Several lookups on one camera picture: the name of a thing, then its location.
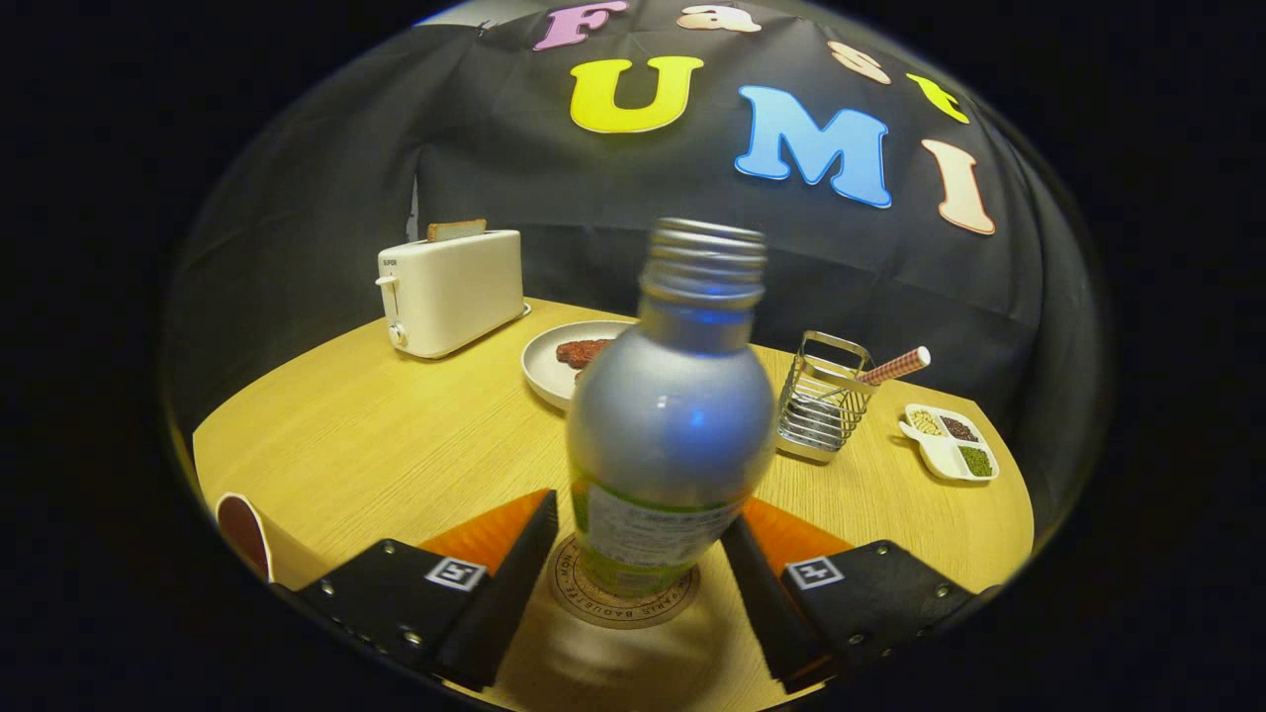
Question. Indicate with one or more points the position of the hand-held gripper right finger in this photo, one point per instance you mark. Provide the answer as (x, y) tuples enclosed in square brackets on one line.
[(767, 603)]

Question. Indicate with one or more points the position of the brown meat slice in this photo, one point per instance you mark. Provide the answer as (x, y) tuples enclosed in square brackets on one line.
[(582, 352)]

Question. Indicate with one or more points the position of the striped straw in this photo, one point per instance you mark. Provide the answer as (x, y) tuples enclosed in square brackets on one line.
[(895, 366)]

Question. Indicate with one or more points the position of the round printed coaster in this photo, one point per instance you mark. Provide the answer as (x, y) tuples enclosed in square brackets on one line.
[(613, 611)]

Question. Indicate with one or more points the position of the white divided dish with beans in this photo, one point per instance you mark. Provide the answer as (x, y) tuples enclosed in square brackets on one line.
[(949, 445)]

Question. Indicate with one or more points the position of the white toaster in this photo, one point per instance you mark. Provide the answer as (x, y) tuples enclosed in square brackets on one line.
[(455, 292)]

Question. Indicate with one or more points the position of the toast slice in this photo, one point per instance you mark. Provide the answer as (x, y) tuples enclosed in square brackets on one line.
[(457, 230)]

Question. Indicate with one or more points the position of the wooden table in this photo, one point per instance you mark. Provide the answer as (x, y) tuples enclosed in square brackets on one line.
[(396, 445)]

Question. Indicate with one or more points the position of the white round plate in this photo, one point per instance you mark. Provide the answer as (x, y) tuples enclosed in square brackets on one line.
[(544, 371)]

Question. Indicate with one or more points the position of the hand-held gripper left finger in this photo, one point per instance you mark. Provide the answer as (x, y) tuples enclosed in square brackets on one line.
[(499, 603)]

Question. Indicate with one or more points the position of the silver bottle with green label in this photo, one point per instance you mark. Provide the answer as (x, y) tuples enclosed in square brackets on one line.
[(673, 425)]

